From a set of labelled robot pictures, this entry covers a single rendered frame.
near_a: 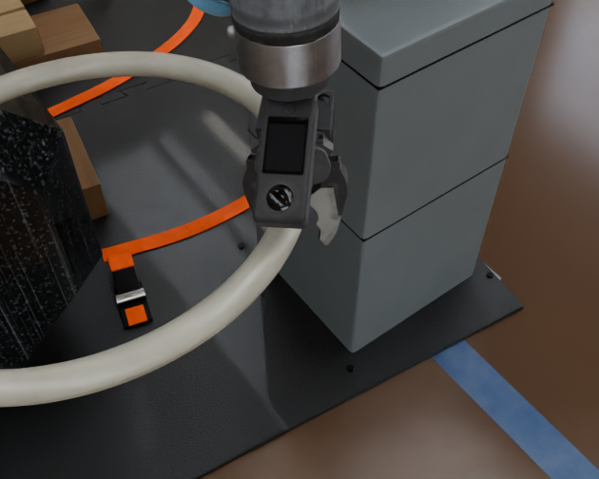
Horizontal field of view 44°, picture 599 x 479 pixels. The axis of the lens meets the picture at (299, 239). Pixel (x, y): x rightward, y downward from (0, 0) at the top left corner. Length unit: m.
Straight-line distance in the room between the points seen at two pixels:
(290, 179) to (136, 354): 0.19
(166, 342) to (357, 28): 0.72
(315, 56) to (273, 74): 0.04
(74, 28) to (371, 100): 1.60
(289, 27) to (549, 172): 1.74
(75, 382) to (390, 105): 0.77
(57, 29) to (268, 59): 2.08
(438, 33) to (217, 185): 1.06
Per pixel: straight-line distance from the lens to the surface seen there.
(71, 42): 2.59
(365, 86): 1.21
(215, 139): 2.26
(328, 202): 0.73
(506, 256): 2.03
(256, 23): 0.60
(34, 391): 0.63
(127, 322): 1.85
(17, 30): 2.51
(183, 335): 0.62
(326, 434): 1.68
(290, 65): 0.62
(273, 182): 0.64
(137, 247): 1.99
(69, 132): 2.18
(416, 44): 1.19
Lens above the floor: 1.52
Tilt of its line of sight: 50 degrees down
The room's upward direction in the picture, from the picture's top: straight up
